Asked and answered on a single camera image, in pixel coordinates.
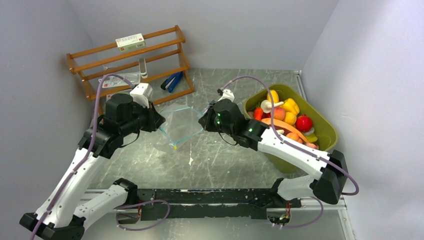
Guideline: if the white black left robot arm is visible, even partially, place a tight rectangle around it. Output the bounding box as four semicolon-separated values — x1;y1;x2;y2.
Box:
19;93;166;240

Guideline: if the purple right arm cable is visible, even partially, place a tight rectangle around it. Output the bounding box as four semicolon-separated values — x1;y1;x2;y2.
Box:
218;75;360;196

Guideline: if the red toy pomegranate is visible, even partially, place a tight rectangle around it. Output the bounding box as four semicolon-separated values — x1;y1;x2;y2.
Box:
295;115;314;133

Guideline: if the white green box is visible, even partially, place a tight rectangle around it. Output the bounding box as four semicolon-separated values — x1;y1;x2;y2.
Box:
115;33;146;53

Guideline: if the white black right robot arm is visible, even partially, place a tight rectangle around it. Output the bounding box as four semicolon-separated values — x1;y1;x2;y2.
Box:
198;99;348;207

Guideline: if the blue stapler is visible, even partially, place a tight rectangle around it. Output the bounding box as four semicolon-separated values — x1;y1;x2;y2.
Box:
160;71;184;93

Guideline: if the toy peach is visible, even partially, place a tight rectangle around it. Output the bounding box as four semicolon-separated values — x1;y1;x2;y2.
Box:
273;107;286;121

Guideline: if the white upright device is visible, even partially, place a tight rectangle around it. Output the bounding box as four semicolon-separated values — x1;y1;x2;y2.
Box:
138;58;148;79

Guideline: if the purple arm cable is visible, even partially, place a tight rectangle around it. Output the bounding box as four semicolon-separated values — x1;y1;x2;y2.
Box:
29;73;137;240
218;75;360;196

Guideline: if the clear zip top bag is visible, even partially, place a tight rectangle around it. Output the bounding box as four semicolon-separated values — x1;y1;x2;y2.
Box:
156;103;203;153

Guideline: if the yellow toy mango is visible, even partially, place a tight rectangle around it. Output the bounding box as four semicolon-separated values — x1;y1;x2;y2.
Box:
266;89;280;104

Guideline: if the flat white package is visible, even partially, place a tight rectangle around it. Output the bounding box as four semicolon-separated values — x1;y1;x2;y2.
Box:
102;72;141;89

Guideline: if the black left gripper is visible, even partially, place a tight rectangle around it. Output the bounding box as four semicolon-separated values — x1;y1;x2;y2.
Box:
120;99;166;136

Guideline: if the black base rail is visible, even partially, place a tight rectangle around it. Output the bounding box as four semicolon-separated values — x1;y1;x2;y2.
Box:
137;188;301;221

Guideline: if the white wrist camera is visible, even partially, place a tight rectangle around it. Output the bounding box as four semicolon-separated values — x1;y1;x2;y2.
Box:
129;83;153;109
217;88;235;103

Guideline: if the red toy carrot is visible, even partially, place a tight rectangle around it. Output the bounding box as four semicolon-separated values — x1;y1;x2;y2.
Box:
253;107;264;121

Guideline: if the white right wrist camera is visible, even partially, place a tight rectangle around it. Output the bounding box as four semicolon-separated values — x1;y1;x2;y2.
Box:
217;88;235;103

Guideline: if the yellow toy bell pepper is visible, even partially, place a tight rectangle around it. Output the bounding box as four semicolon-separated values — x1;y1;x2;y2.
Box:
281;98;300;116

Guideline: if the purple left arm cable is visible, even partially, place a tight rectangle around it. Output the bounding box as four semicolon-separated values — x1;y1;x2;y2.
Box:
29;73;137;240

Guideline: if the orange toy papaya slice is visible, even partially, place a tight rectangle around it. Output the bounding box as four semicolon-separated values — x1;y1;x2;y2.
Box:
261;118;310;144

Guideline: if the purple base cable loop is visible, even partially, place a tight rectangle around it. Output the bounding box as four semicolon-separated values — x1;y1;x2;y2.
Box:
115;199;172;232

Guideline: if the wooden three-tier rack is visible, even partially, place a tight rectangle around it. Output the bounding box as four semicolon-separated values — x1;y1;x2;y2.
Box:
66;25;195;105

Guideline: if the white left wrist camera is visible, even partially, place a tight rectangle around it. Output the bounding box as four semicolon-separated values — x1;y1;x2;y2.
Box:
129;83;153;109

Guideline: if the yellow toy lemon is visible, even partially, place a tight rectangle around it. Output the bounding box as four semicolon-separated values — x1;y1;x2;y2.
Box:
283;112;297;126

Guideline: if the olive green plastic bin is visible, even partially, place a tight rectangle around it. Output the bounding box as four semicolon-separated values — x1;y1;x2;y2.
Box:
242;84;338;175

